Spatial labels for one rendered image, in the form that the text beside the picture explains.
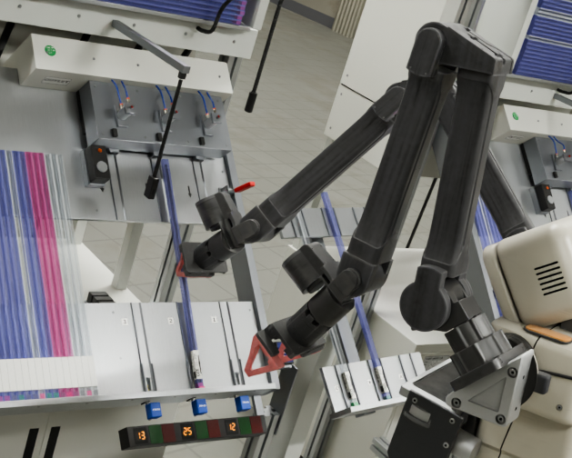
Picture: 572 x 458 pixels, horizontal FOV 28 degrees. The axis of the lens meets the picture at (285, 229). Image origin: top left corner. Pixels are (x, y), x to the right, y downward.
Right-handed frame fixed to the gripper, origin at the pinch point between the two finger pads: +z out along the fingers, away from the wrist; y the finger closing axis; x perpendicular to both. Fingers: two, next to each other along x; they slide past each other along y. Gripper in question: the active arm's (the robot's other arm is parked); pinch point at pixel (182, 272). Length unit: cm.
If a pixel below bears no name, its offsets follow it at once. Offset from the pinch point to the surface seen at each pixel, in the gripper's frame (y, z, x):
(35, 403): 37.8, -0.5, 26.0
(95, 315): 21.1, 1.7, 8.7
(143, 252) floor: -124, 206, -82
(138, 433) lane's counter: 15.1, 2.9, 32.5
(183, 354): 2.2, 2.0, 17.5
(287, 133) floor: -340, 341, -220
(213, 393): -2.8, 1.0, 26.3
